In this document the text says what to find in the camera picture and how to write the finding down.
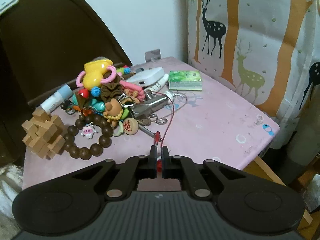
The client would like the wooden chess piece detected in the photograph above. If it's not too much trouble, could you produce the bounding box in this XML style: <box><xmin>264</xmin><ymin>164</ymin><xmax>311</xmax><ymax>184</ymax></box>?
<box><xmin>123</xmin><ymin>118</ymin><xmax>139</xmax><ymax>135</ymax></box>

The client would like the brown bead bracelet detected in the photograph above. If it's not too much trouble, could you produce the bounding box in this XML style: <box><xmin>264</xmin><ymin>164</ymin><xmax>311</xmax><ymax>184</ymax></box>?
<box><xmin>62</xmin><ymin>113</ymin><xmax>115</xmax><ymax>161</ymax></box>

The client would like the green tissue pack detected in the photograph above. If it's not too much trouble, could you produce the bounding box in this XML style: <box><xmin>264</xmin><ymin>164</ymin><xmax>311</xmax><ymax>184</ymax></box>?
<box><xmin>168</xmin><ymin>70</ymin><xmax>202</xmax><ymax>91</ymax></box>

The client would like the silver nail clipper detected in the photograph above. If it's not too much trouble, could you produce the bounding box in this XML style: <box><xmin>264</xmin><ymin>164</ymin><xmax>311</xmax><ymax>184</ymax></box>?
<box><xmin>130</xmin><ymin>95</ymin><xmax>171</xmax><ymax>118</ymax></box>

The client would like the red string charm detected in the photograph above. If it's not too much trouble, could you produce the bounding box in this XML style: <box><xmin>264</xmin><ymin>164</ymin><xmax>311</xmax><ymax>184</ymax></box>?
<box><xmin>150</xmin><ymin>91</ymin><xmax>176</xmax><ymax>170</ymax></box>

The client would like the white power bank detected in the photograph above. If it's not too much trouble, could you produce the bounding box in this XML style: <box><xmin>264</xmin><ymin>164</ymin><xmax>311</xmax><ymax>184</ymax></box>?
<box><xmin>126</xmin><ymin>67</ymin><xmax>165</xmax><ymax>87</ymax></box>

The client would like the pink foam table mat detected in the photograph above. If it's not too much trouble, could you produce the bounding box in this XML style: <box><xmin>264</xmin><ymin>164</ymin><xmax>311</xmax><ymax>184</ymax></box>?
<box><xmin>22</xmin><ymin>56</ymin><xmax>281</xmax><ymax>190</ymax></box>

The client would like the white cosmetic tube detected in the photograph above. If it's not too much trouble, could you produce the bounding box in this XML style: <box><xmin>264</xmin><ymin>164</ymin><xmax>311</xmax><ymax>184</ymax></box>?
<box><xmin>148</xmin><ymin>74</ymin><xmax>169</xmax><ymax>92</ymax></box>

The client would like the teal plastic toy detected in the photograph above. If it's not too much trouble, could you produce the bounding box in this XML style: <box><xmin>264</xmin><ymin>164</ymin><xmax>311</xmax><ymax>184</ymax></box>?
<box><xmin>88</xmin><ymin>98</ymin><xmax>105</xmax><ymax>112</ymax></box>

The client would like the yellow toy cup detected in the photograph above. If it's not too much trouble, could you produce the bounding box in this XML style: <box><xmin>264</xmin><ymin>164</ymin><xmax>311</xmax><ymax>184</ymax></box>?
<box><xmin>82</xmin><ymin>59</ymin><xmax>113</xmax><ymax>90</ymax></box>

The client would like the grey patterned blanket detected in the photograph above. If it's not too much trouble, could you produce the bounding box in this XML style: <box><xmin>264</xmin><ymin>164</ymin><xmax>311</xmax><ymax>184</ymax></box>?
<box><xmin>0</xmin><ymin>164</ymin><xmax>23</xmax><ymax>239</ymax></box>

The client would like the pink plastic ring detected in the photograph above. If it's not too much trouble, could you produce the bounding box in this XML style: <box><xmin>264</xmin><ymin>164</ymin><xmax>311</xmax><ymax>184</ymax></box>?
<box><xmin>75</xmin><ymin>70</ymin><xmax>87</xmax><ymax>88</ymax></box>

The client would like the white blue tube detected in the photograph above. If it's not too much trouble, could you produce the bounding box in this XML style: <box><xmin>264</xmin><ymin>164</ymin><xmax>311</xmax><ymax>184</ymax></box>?
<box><xmin>40</xmin><ymin>84</ymin><xmax>73</xmax><ymax>114</ymax></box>

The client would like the deer pattern curtain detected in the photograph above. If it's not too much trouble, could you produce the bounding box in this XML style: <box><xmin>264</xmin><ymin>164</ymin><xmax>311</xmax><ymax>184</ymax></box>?
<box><xmin>187</xmin><ymin>0</ymin><xmax>319</xmax><ymax>169</ymax></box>

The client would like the wooden burr puzzle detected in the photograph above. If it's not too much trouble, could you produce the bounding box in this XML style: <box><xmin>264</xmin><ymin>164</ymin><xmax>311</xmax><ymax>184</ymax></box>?
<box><xmin>22</xmin><ymin>108</ymin><xmax>66</xmax><ymax>159</ymax></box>

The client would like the pink hair tie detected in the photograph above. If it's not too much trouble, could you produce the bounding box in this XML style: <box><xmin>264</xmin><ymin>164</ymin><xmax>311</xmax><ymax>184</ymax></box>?
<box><xmin>119</xmin><ymin>80</ymin><xmax>146</xmax><ymax>103</ymax></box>

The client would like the dark wooden headboard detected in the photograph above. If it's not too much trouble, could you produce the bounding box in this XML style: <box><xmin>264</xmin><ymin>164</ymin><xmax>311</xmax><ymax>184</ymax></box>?
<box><xmin>1</xmin><ymin>0</ymin><xmax>131</xmax><ymax>165</ymax></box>

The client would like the brown bear keychain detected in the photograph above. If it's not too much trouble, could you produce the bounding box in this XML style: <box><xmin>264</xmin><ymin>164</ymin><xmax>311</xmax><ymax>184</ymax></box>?
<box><xmin>103</xmin><ymin>99</ymin><xmax>123</xmax><ymax>128</ymax></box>

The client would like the brown cloth scrunchie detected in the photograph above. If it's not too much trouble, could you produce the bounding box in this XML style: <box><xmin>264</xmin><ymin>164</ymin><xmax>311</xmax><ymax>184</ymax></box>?
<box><xmin>100</xmin><ymin>83</ymin><xmax>123</xmax><ymax>103</ymax></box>

